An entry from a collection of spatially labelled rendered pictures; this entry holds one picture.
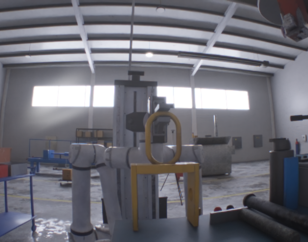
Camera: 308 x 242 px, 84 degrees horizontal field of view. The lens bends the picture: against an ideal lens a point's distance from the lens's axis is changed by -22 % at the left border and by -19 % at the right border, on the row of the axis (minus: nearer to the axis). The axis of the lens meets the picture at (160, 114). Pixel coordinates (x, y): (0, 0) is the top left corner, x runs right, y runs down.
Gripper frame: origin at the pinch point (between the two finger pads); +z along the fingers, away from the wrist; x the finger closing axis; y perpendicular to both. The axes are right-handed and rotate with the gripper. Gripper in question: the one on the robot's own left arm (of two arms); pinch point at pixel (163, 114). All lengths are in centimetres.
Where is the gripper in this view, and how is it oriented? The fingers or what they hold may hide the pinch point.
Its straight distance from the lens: 50.0
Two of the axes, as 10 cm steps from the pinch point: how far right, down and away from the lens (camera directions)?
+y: 9.9, 0.1, 1.5
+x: 0.1, 9.9, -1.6
